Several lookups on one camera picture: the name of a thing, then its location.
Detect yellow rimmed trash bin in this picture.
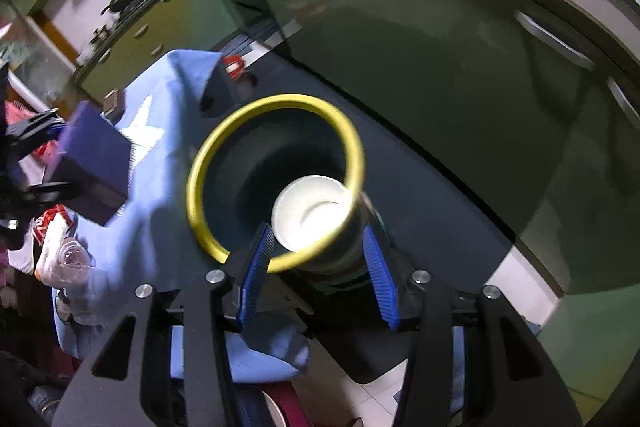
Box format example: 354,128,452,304
186,93,366,273

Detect blue tablecloth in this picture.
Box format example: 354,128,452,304
52,48,312,384

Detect red soda can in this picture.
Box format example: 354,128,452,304
32,205,75,246

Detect purple box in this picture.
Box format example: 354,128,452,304
44,101,132,225

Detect green lower cabinets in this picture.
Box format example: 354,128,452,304
74,0,640,417

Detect clear plastic cup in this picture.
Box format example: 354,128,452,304
55,237,92,286

